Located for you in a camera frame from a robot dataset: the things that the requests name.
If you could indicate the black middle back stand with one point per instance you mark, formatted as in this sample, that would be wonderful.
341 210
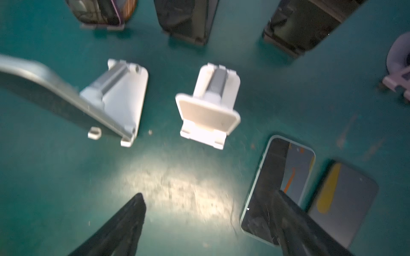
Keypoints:
192 40

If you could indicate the white stand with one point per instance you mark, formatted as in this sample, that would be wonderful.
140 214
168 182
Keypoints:
208 114
119 93

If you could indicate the round wooden phone stand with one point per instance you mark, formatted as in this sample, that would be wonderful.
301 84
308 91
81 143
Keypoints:
127 9

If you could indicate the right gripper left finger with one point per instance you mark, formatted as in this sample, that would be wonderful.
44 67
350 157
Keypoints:
120 235

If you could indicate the lilac small phone stand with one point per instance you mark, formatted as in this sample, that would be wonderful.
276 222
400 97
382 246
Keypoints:
398 66

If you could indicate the purple-edged phone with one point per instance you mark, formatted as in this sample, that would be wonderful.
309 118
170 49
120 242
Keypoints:
96 12

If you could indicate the silver phone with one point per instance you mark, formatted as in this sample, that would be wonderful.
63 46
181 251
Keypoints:
39 84
285 166

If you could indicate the black stand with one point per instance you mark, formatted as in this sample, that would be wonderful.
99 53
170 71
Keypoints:
269 36
192 40

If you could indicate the black right back stand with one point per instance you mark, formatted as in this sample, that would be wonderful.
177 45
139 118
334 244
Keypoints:
269 36

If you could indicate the black phone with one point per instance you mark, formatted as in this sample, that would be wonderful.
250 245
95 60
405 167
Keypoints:
304 24
193 18
342 201

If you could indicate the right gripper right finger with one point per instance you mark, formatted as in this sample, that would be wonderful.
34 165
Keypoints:
298 234

